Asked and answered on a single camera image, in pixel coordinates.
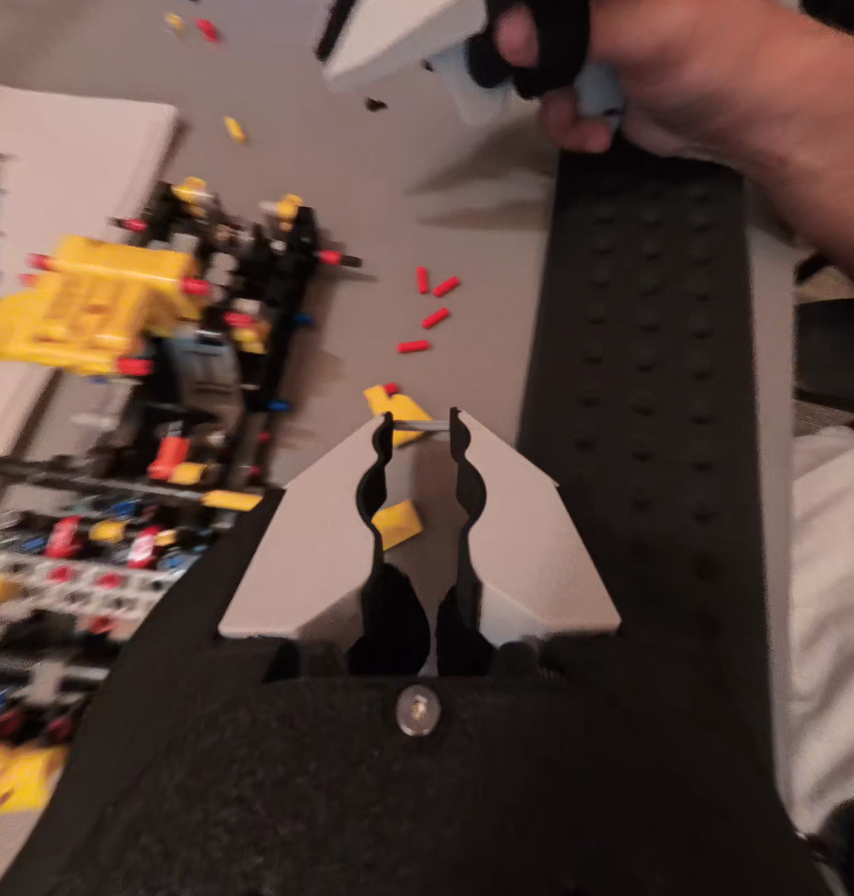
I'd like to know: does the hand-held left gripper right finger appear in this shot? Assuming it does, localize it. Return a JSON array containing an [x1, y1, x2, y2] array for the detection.
[[449, 407, 622, 646]]

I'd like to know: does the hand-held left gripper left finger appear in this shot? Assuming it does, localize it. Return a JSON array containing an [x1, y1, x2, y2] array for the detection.
[[218, 412, 394, 641]]

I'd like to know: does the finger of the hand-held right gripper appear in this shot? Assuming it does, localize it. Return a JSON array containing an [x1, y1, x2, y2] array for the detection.
[[315, 0, 491, 93]]

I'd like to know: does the yellow lego beam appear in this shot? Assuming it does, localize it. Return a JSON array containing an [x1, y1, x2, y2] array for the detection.
[[362, 382, 435, 449]]

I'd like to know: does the lego car chassis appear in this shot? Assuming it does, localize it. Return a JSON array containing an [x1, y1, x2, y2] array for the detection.
[[0, 175, 363, 813]]

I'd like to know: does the person's right forearm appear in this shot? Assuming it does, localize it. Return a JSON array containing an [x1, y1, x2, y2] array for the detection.
[[763, 21, 854, 298]]

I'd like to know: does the yellow lego block piece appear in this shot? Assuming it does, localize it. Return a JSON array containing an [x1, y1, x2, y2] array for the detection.
[[370, 500, 425, 553]]

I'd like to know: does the lego instruction booklet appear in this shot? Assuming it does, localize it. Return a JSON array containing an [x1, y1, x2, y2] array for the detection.
[[0, 80, 183, 505]]

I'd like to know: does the person's right hand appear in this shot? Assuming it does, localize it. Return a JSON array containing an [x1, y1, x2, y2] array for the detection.
[[537, 0, 819, 172]]

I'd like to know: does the black dotted floor mat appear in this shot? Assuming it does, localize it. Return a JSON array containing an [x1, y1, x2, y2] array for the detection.
[[518, 136, 785, 896]]

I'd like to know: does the black strap knob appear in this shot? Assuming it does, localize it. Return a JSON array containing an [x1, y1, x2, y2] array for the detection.
[[815, 798, 854, 896]]

